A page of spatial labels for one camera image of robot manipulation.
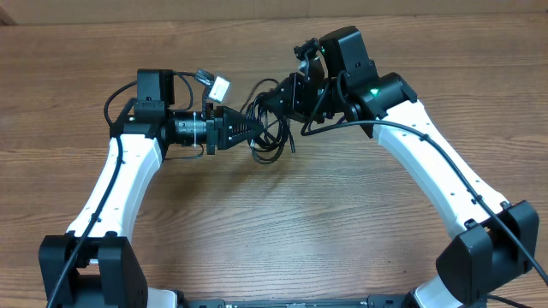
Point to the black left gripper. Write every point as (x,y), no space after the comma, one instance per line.
(224,117)

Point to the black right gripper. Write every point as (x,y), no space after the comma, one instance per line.
(289,93)

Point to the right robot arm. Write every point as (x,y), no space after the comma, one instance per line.
(492,241)

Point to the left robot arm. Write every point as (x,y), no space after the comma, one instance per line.
(93,264)

